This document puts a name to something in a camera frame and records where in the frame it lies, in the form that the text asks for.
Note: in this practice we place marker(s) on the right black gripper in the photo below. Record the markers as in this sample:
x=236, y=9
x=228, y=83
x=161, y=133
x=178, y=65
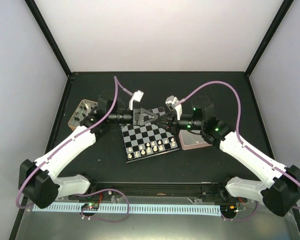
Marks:
x=171, y=121

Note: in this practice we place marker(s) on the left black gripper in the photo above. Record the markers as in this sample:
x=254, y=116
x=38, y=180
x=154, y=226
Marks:
x=138, y=114

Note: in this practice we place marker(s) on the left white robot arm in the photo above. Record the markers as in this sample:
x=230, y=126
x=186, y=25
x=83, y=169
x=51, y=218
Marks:
x=39, y=180

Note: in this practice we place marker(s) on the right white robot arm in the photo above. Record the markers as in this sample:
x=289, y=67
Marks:
x=277, y=187

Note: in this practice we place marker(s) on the black white chess board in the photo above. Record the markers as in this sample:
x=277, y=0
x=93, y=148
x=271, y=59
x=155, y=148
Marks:
x=134, y=136

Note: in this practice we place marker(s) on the small circuit board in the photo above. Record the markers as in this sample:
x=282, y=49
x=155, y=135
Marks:
x=90, y=206

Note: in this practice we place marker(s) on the pink tin box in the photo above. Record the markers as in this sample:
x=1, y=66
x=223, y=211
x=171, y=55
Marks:
x=191, y=140

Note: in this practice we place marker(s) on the gold tin box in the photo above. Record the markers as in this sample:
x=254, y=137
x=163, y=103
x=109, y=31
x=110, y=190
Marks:
x=82, y=110

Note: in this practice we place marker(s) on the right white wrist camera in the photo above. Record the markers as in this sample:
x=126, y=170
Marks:
x=172, y=104

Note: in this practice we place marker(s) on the black aluminium frame rail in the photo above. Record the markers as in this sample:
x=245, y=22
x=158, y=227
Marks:
x=214, y=191

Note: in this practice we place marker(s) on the white slotted cable duct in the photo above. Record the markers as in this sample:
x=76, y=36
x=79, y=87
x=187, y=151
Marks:
x=123, y=208

